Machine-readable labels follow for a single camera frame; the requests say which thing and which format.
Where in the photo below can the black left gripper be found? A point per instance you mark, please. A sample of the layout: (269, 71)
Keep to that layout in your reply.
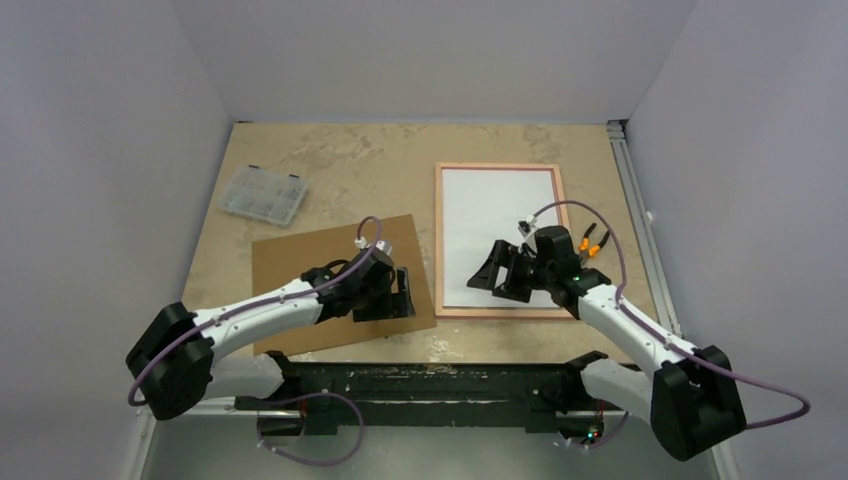
(400, 303)

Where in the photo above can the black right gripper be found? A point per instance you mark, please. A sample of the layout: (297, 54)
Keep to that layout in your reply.
(510, 271)

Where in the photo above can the pink wooden picture frame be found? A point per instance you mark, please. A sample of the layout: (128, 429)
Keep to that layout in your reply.
(503, 312)

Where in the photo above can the sunset photo print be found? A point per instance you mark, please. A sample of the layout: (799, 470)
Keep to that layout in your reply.
(490, 212)

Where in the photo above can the brown cardboard backing board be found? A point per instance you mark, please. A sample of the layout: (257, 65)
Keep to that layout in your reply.
(277, 261)

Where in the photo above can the clear plastic organizer box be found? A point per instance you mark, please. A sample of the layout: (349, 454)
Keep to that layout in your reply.
(262, 195)

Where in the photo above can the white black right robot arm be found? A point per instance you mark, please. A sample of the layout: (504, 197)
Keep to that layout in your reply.
(675, 387)

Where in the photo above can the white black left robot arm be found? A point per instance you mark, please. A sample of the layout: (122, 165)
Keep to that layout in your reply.
(184, 357)

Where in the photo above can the yellow black pliers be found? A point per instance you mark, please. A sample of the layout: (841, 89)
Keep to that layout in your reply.
(588, 249)

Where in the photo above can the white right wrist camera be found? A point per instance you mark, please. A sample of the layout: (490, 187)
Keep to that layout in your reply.
(527, 227)

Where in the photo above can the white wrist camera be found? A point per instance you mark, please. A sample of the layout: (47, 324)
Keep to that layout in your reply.
(380, 245)
(527, 227)

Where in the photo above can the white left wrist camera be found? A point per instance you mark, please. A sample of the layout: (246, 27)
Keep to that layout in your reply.
(380, 245)

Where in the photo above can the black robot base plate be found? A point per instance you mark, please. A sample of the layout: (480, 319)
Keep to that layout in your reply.
(538, 398)

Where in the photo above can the aluminium rail frame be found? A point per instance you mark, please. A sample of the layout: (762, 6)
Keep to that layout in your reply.
(393, 169)

